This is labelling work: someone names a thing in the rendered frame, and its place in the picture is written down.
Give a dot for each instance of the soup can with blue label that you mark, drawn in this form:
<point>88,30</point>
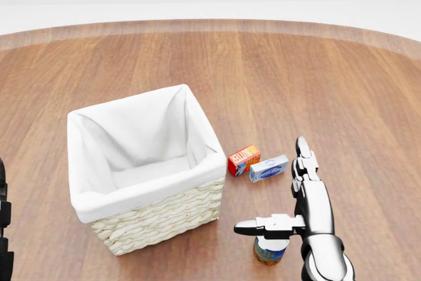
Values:
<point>270,252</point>

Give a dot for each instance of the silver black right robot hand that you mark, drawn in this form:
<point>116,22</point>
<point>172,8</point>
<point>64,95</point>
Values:
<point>315,205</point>

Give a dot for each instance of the red butter box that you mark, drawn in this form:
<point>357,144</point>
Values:
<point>244,160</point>

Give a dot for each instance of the wicker basket with white liner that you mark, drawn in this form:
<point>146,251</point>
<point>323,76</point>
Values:
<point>158,215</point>

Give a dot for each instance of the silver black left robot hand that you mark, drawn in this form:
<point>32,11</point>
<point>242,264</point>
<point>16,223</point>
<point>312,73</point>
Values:
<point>4,215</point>

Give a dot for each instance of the blue and white box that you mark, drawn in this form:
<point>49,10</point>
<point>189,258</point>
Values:
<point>268,169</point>

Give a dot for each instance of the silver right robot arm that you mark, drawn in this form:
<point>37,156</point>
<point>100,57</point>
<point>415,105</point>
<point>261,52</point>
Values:
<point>325,258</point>

